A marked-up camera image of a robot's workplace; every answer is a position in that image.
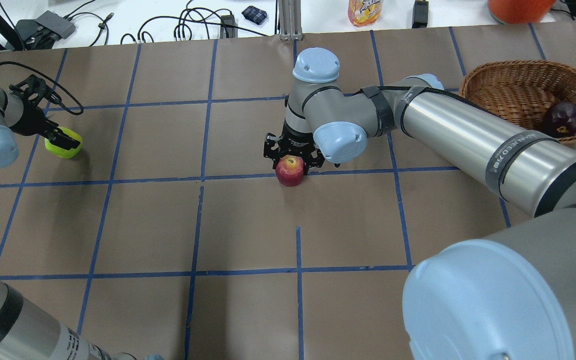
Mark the black power adapter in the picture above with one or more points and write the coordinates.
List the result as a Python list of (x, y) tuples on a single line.
[(228, 27)]

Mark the green apple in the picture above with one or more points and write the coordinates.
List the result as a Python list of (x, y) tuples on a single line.
[(65, 155)]

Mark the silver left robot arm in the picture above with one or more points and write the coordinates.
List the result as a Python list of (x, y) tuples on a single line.
[(20, 114)]

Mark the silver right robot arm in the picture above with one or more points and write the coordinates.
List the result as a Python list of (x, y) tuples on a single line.
[(508, 296)]

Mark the dark purple apple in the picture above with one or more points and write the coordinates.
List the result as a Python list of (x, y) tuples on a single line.
[(559, 121)]

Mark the woven wicker basket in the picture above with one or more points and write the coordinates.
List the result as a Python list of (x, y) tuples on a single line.
[(521, 91)]

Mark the aluminium frame post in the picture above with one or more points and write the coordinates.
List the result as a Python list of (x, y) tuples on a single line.
[(289, 20)]

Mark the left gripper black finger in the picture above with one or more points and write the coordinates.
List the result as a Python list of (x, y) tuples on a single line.
[(63, 139)]

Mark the orange bucket with grey lid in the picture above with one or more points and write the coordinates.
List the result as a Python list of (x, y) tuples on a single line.
[(519, 11)]

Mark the orange juice bottle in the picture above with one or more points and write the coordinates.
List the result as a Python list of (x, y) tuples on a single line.
[(362, 13)]

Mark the red apple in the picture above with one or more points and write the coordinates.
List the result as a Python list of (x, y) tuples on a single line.
[(290, 170)]

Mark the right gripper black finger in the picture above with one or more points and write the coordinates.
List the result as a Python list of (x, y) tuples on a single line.
[(275, 163), (310, 162)]

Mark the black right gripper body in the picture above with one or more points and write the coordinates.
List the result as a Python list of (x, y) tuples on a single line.
[(295, 139)]

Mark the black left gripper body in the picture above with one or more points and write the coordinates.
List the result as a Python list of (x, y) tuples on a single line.
[(27, 121)]

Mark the small dark blue pouch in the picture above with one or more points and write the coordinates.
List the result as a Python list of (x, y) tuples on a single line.
[(254, 14)]

